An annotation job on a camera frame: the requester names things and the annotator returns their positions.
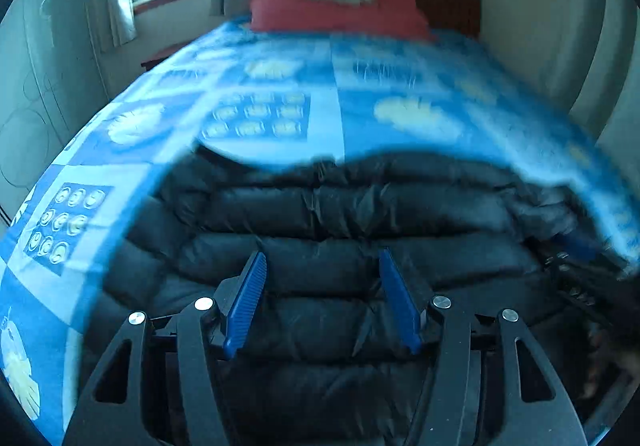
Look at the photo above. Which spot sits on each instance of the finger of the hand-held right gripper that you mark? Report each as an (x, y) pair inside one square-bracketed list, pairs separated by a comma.
[(575, 246)]

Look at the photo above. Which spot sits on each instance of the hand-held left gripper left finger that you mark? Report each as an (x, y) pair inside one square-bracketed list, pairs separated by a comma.
[(245, 306)]

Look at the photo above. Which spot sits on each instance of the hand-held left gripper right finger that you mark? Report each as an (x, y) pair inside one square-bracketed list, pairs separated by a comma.
[(400, 306)]

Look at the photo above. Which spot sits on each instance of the black puffer jacket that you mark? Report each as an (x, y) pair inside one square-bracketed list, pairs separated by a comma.
[(325, 216)]

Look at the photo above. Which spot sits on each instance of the person's right hand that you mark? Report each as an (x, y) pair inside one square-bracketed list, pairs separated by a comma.
[(600, 361)]

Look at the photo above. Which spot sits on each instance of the long white curtain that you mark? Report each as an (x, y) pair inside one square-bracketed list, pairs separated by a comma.
[(580, 40)]

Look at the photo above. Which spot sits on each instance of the bed with blue patterned sheet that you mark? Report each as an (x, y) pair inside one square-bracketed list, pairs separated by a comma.
[(280, 75)]

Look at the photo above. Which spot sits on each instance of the wooden nightstand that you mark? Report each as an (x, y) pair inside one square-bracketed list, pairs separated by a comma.
[(156, 58)]

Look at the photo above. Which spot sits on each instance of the red pillow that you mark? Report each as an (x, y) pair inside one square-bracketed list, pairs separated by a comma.
[(340, 15)]

